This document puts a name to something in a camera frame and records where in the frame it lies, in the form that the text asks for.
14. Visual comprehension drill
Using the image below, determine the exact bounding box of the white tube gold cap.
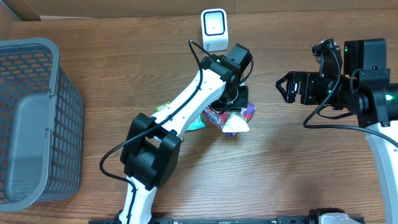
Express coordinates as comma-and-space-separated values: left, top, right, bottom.
222, 112, 250, 133

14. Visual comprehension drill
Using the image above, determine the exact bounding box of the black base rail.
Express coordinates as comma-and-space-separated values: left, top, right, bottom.
90, 215, 364, 224

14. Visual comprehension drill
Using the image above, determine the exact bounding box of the white barcode scanner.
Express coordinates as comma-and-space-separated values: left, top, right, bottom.
200, 8, 229, 52

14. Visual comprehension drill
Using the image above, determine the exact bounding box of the green noodle snack pack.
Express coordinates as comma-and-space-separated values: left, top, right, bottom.
155, 101, 170, 112

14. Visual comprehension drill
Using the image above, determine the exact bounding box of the teal wet wipes pack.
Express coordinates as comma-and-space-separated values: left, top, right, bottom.
187, 114, 205, 131

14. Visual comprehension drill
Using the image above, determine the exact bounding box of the red purple snack package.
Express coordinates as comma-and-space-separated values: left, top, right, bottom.
203, 103, 256, 136

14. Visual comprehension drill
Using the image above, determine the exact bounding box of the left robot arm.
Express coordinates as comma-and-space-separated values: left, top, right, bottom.
114, 44, 253, 223

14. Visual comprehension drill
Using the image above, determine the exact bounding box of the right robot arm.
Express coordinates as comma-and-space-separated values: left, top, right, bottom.
275, 38, 397, 223

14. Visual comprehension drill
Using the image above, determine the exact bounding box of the grey plastic basket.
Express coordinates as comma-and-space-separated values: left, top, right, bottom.
1, 37, 85, 212

